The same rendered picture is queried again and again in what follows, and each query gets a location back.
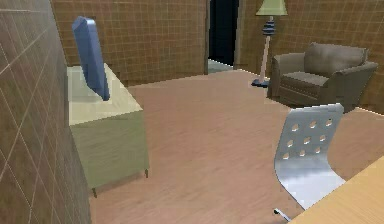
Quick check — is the silver perforated chair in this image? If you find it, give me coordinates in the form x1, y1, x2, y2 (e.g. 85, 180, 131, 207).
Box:
273, 102, 347, 223

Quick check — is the light wooden table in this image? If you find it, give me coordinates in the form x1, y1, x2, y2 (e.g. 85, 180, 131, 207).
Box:
289, 155, 384, 224

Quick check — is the blue television set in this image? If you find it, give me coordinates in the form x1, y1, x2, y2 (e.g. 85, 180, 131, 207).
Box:
71, 15, 111, 102

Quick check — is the green shade floor lamp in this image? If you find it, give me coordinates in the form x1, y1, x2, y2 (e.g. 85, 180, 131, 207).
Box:
251, 0, 289, 89

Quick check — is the brown armchair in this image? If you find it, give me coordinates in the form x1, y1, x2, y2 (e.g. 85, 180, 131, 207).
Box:
266, 41, 379, 114

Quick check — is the pale green cupboard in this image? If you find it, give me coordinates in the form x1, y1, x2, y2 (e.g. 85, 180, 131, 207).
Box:
66, 63, 150, 199

